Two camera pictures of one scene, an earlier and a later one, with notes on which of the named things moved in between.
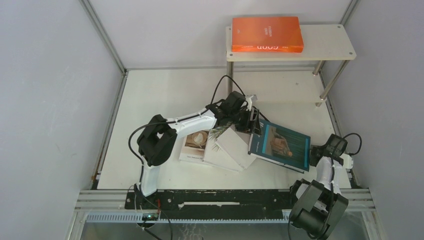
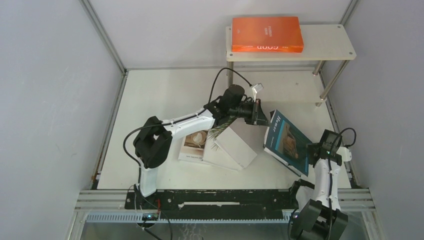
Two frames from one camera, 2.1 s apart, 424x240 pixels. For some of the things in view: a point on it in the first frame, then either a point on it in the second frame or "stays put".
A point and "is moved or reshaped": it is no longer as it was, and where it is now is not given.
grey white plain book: (236, 147) stays put
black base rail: (211, 204) stays put
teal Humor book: (282, 146) is moved or reshaped
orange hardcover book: (270, 34) stays put
